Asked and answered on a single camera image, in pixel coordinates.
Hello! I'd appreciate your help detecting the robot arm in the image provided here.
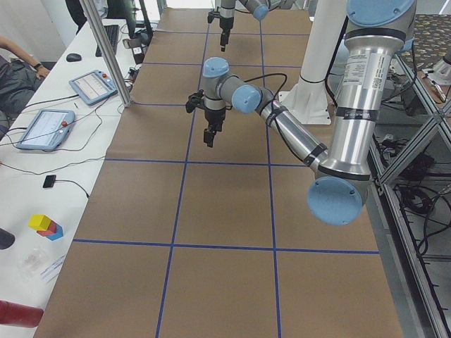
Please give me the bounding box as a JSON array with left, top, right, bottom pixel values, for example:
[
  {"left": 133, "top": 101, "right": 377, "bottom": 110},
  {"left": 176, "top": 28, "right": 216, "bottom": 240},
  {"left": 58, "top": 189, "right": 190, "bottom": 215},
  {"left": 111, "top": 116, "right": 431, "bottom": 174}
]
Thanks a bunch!
[
  {"left": 207, "top": 0, "right": 292, "bottom": 52},
  {"left": 190, "top": 1, "right": 416, "bottom": 225}
]

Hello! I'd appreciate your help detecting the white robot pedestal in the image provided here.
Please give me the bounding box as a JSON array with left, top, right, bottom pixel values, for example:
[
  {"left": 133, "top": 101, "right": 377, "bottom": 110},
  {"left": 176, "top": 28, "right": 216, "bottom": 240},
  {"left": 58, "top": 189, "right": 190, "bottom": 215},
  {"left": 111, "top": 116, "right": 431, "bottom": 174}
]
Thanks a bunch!
[{"left": 278, "top": 0, "right": 350, "bottom": 127}]

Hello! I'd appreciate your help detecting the near teach pendant tablet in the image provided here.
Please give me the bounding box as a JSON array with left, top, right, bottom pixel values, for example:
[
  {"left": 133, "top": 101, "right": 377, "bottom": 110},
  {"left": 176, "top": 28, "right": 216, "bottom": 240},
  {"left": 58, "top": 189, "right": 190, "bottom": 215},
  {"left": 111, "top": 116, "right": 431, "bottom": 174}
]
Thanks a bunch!
[{"left": 16, "top": 109, "right": 75, "bottom": 151}]

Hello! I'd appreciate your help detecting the yellow block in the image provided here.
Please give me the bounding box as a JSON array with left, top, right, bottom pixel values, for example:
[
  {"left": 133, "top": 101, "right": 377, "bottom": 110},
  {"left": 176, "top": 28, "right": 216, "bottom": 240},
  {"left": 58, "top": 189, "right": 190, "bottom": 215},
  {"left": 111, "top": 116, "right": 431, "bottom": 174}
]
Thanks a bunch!
[{"left": 28, "top": 214, "right": 51, "bottom": 231}]

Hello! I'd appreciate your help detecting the red cylinder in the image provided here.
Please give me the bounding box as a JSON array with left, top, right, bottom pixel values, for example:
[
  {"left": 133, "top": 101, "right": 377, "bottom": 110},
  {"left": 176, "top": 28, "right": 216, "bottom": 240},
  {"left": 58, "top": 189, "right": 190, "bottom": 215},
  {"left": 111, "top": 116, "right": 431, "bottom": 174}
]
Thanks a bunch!
[{"left": 0, "top": 300, "right": 44, "bottom": 328}]

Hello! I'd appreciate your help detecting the small black device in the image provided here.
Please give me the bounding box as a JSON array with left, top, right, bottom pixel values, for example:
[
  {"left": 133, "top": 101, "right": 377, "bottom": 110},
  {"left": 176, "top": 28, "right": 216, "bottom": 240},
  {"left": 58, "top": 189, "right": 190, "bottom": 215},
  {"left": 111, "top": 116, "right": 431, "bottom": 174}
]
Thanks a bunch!
[{"left": 42, "top": 175, "right": 56, "bottom": 189}]

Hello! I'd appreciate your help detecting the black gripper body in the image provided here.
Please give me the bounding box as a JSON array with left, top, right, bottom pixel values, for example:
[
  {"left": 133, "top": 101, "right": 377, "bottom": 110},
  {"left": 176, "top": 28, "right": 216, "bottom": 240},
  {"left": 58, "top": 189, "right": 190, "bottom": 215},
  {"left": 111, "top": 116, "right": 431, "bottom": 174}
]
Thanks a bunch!
[
  {"left": 204, "top": 108, "right": 226, "bottom": 132},
  {"left": 220, "top": 17, "right": 234, "bottom": 32}
]

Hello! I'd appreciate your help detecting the black keyboard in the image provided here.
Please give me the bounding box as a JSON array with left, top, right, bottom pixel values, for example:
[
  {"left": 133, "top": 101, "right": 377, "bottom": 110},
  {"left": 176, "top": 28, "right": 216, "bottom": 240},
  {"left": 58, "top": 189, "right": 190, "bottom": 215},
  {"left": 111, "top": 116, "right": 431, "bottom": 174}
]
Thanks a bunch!
[{"left": 104, "top": 25, "right": 120, "bottom": 54}]

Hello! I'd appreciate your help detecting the clear plastic bag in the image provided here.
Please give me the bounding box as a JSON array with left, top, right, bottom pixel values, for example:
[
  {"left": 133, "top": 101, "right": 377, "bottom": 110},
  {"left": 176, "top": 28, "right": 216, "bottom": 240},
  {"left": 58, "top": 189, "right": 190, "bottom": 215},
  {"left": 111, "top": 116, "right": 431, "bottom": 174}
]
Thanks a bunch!
[{"left": 18, "top": 247, "right": 49, "bottom": 280}]

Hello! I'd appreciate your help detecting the red block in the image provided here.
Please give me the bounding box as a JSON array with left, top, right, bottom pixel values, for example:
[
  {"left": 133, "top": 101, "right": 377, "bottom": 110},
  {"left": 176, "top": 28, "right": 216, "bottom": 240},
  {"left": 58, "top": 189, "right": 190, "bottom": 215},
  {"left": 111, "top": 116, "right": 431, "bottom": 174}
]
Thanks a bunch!
[{"left": 37, "top": 221, "right": 57, "bottom": 237}]

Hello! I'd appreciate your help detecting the standing person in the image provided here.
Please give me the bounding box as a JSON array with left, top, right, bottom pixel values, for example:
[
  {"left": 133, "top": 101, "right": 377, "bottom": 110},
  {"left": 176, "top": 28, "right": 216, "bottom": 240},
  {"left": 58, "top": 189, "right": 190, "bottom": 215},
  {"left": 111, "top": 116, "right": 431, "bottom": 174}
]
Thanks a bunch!
[{"left": 65, "top": 0, "right": 138, "bottom": 36}]

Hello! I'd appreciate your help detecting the far teach pendant tablet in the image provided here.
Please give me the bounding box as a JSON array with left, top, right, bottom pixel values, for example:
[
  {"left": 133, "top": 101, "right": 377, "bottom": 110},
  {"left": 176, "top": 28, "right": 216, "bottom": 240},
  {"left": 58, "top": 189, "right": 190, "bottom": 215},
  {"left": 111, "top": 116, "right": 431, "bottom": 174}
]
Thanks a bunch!
[{"left": 68, "top": 70, "right": 118, "bottom": 106}]

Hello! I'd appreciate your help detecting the blue block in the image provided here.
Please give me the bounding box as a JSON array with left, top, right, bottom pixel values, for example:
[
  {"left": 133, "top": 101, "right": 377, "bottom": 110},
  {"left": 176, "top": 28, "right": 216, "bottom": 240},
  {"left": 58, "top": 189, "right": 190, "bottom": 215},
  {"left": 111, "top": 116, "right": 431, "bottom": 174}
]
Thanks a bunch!
[{"left": 46, "top": 225, "right": 63, "bottom": 241}]

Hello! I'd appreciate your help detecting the aluminium frame post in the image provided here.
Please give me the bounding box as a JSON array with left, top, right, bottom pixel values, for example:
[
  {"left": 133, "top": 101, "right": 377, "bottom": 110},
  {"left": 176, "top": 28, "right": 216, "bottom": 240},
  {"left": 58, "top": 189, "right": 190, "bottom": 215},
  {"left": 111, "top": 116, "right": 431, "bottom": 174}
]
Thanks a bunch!
[{"left": 80, "top": 0, "right": 132, "bottom": 108}]

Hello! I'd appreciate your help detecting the teach pendant tablet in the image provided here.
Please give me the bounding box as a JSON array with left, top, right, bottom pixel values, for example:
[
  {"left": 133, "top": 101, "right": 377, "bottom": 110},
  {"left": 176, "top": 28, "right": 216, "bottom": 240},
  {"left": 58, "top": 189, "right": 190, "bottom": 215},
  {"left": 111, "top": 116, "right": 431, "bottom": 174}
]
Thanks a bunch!
[
  {"left": 68, "top": 70, "right": 118, "bottom": 106},
  {"left": 16, "top": 109, "right": 75, "bottom": 151}
]

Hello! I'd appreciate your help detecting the seated person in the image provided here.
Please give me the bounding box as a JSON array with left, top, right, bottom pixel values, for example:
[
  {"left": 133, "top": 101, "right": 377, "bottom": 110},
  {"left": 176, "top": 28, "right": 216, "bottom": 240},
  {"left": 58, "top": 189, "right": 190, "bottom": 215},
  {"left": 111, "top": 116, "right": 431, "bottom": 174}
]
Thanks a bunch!
[{"left": 1, "top": 37, "right": 50, "bottom": 136}]

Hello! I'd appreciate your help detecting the black computer mouse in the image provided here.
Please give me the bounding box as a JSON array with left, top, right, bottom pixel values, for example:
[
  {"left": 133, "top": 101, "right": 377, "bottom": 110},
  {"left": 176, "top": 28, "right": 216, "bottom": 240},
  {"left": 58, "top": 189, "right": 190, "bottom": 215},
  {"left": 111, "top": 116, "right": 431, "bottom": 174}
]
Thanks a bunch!
[{"left": 66, "top": 53, "right": 82, "bottom": 63}]

